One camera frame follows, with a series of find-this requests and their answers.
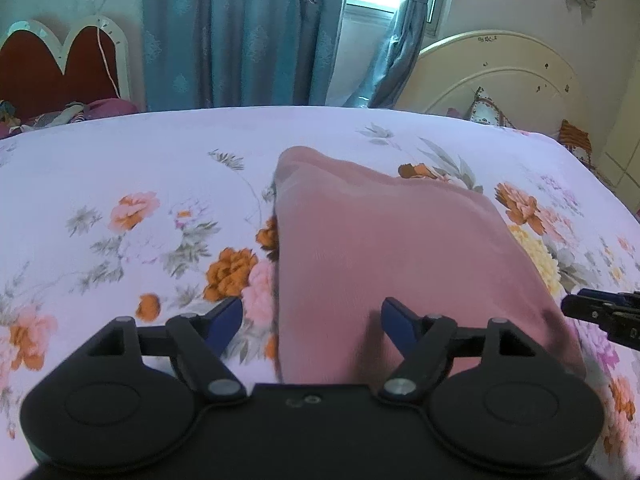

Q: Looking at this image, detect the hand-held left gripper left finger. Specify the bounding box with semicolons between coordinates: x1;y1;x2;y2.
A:
87;296;248;407

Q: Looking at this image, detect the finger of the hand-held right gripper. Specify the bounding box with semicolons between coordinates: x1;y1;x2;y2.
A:
560;294;640;352
579;287;640;311

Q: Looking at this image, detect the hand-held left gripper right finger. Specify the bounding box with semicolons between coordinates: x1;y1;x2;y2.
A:
380;297;540;404

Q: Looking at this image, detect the pink knit sweater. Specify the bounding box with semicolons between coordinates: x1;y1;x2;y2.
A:
272;146;588;392

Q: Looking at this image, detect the colourful clothes heap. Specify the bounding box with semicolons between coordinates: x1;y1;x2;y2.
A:
0;99;87;139

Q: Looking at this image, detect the cream wardrobe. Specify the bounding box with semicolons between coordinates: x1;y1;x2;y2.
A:
596;102;640;213

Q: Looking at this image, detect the orange striped cloth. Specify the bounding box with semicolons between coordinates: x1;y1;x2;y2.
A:
556;120;594;167

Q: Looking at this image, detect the floral bed sheet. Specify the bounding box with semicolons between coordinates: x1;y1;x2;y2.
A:
0;105;640;480

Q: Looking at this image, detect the patterned pillow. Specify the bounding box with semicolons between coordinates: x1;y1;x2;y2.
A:
467;87;517;129

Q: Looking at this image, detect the cream headboard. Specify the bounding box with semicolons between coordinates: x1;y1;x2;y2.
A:
395;30;597;137

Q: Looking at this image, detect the tied blue curtain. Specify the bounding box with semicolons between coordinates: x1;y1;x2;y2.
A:
368;0;459;110

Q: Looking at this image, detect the blue patterned curtain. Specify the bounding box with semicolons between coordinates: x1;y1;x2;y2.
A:
141;0;354;111

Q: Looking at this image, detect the white cable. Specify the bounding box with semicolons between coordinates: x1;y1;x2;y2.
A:
97;27;124;100

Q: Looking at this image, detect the red headboard with white frame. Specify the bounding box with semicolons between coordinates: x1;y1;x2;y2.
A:
0;15;132;122

